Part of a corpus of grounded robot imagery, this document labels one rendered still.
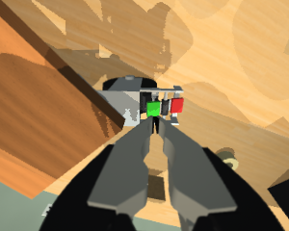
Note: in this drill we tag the cream tape roll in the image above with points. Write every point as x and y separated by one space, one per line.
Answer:
229 159

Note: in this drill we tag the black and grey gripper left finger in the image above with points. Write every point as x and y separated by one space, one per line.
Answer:
114 181

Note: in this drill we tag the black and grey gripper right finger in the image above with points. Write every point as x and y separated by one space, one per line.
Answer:
202 184

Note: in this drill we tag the brown wooden dolly with casters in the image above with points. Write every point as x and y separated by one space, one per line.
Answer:
51 118

